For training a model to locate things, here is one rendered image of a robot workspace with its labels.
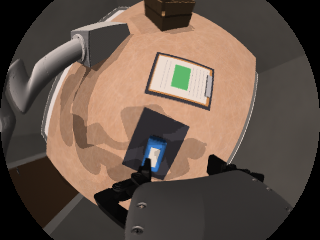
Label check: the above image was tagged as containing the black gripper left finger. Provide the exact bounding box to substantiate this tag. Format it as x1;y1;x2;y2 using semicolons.
94;158;152;230

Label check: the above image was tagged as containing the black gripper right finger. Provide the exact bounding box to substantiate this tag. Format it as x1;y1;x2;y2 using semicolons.
206;154;264;182

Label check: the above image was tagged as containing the brown cardboard box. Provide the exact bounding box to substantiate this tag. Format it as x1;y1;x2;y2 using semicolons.
144;0;196;32

